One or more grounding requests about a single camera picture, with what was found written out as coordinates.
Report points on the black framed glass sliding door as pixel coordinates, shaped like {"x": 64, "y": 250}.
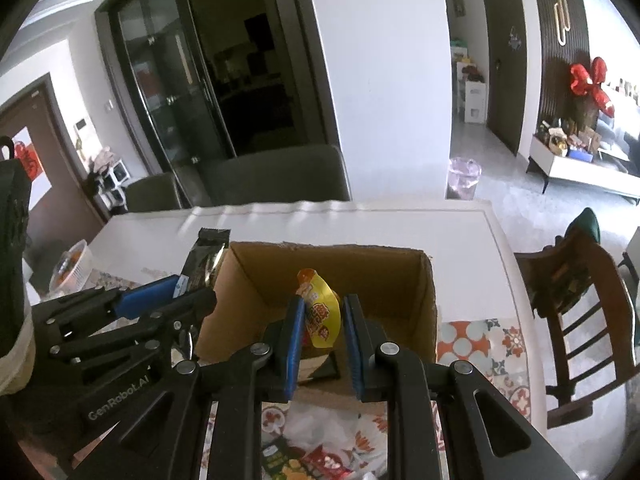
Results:
{"x": 165, "y": 85}

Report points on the small grey upholstered chair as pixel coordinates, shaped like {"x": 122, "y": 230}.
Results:
{"x": 152, "y": 192}

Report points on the red snack packet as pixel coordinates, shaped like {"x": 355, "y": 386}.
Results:
{"x": 325, "y": 464}

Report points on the dark brown room door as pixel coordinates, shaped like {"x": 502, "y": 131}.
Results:
{"x": 505, "y": 60}

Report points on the small framed wall picture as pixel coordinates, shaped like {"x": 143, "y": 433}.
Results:
{"x": 458, "y": 4}

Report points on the white shoe rack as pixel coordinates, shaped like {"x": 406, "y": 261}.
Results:
{"x": 112, "y": 180}

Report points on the red and white door decoration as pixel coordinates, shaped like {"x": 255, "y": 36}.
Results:
{"x": 27, "y": 160}

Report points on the yellow snack packet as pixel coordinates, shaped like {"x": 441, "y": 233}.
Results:
{"x": 322, "y": 310}

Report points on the dark green cloth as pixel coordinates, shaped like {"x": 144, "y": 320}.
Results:
{"x": 585, "y": 225}

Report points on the trash bin with pink bag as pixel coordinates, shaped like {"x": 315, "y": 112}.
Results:
{"x": 462, "y": 177}

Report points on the gift boxes on cabinet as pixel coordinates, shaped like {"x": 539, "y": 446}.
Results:
{"x": 567, "y": 140}

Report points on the gold wall ornament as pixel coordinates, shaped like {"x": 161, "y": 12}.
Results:
{"x": 562, "y": 17}

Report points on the black gold snack packet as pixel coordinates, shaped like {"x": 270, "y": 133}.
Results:
{"x": 205, "y": 255}

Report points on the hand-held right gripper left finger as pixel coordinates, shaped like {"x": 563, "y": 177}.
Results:
{"x": 295, "y": 355}

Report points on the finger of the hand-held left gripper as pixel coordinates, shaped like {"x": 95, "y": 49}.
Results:
{"x": 186, "y": 307}
{"x": 145, "y": 296}

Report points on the floral patterned table mat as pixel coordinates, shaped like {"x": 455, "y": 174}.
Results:
{"x": 480, "y": 345}

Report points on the clear plastic basket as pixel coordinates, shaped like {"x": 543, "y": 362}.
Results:
{"x": 72, "y": 265}

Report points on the red foil balloon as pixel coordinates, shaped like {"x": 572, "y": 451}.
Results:
{"x": 590, "y": 82}

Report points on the brown entry door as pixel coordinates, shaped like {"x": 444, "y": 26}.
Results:
{"x": 60, "y": 160}

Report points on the large grey upholstered chair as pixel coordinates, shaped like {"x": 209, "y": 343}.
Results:
{"x": 280, "y": 175}

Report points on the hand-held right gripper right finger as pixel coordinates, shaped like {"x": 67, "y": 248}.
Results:
{"x": 355, "y": 355}

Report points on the brown cardboard box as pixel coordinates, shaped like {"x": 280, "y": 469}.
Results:
{"x": 250, "y": 300}

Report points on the dark wooden chair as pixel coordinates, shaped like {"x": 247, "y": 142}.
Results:
{"x": 600, "y": 285}

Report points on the dark green cracker packet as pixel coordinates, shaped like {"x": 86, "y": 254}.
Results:
{"x": 275, "y": 460}

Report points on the white intercom panel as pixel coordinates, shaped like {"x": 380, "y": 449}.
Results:
{"x": 83, "y": 132}

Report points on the white low cabinet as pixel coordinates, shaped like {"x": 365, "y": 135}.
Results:
{"x": 580, "y": 170}

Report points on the white hallway shelf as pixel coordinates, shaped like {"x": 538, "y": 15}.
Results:
{"x": 472, "y": 100}

